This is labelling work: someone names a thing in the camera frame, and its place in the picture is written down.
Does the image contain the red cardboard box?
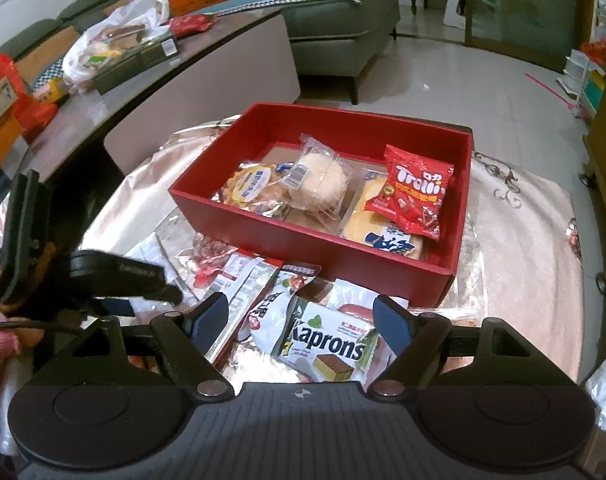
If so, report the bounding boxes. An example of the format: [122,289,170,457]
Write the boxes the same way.
[168,102,476,308]

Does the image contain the teal storage bin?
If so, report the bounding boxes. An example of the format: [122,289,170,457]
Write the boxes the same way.
[580,67,606,118]

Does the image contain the white text print packet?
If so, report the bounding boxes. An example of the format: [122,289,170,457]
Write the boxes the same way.
[203,254,284,366]

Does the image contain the clear red print packet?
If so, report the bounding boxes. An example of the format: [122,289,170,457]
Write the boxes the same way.
[153,230,244,301]

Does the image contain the white wafer packet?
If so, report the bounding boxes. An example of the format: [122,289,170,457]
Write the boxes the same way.
[270,300,384,383]

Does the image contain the glass sliding door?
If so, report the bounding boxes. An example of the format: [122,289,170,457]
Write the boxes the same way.
[463,0,601,73]

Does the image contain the red gummy packet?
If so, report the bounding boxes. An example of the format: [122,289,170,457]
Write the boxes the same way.
[364,144,456,242]

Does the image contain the yellow waffle packet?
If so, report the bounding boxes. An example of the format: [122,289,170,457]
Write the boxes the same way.
[218,161,296,218]

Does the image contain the white red print packet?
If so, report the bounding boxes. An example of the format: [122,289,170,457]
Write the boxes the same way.
[250,287,306,356]

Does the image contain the yellow cake bread packet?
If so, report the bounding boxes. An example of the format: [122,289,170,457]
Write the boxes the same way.
[339,169,431,263]

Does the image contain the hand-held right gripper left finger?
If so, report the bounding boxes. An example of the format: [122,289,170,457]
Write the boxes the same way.
[58,292,236,402]

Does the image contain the orange red plastic bag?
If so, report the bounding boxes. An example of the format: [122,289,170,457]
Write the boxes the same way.
[580,37,606,63]

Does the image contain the pink sausage packet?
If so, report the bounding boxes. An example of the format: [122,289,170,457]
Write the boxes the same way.
[328,278,409,331]

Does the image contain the grey sofa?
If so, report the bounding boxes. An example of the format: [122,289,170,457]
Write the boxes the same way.
[0,0,401,106]

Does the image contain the white storage drawers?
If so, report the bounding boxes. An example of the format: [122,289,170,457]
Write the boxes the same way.
[558,49,591,106]

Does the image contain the brown cardboard sheet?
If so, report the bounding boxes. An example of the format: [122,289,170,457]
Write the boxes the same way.
[14,26,82,83]

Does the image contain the grey top side table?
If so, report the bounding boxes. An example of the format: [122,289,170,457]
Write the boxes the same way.
[0,10,301,196]

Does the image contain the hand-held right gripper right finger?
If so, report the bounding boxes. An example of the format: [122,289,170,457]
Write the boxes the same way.
[365,294,544,401]

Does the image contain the round bun packet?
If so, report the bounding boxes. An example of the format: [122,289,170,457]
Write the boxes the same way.
[283,133,355,221]

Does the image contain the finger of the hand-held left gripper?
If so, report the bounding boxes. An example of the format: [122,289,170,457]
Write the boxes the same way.
[85,296,138,319]
[69,249,184,307]

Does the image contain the white plastic bag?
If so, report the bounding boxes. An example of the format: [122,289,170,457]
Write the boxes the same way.
[63,0,171,93]

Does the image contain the red snack bag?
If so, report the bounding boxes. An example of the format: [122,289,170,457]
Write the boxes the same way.
[168,12,219,38]

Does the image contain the orange red wrapper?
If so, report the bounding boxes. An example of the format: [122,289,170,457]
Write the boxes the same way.
[0,54,58,141]

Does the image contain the dark green box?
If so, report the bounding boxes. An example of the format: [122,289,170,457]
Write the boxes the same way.
[94,35,180,95]

